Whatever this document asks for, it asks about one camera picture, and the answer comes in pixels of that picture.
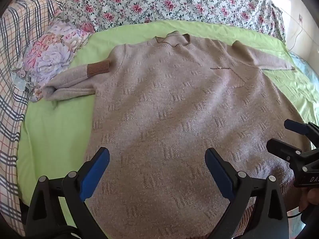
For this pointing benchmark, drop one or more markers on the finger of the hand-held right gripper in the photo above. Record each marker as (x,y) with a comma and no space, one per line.
(299,128)
(284,151)

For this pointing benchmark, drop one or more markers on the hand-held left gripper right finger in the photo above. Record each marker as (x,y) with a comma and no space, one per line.
(219,171)

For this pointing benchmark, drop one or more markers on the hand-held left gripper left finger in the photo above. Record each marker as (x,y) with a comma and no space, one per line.
(96,169)

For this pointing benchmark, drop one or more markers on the beige knitted sweater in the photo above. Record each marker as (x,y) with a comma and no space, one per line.
(174,119)

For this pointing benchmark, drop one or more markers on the person's right hand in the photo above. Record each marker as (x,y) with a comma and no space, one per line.
(306,199)

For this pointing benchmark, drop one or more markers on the light green bed sheet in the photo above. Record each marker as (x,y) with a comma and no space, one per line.
(49,134)

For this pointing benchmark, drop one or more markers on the light blue cloth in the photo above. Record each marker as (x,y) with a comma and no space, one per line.
(305,64)

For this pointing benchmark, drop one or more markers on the plaid blanket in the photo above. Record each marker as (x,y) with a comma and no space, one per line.
(17,79)

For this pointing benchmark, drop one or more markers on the large-flower print pillow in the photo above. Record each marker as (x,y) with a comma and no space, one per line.
(49,54)

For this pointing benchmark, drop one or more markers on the small-flower print quilt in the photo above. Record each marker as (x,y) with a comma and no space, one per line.
(162,2)

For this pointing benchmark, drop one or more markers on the wall socket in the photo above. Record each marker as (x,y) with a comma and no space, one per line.
(300,18)

